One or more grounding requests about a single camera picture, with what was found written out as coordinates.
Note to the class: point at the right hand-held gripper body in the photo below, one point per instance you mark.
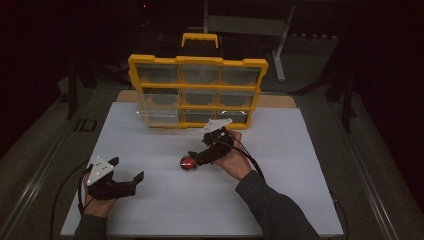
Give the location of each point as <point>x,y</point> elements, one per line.
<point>216,143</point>

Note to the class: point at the white table cover sheet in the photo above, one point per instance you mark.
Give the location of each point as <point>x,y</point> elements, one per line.
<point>200,206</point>

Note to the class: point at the person's right hand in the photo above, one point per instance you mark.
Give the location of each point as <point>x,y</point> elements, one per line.
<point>236,163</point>

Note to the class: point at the small round red object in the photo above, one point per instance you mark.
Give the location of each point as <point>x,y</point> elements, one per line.
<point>186,163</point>

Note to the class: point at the single clear plastic drawer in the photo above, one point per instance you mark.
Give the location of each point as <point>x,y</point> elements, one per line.
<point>160,113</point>

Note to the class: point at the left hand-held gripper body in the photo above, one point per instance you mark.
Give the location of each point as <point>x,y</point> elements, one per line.
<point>106,190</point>

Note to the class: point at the set of clear drawers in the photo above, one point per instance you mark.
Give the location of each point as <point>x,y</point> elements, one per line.
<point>200,75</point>

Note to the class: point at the grey metal stand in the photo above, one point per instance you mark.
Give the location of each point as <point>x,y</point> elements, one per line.
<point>281,50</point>

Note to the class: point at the black stand leg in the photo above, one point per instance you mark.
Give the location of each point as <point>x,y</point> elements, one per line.
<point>72,96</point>

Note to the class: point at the person's left hand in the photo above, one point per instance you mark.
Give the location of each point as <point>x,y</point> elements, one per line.
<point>97,207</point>

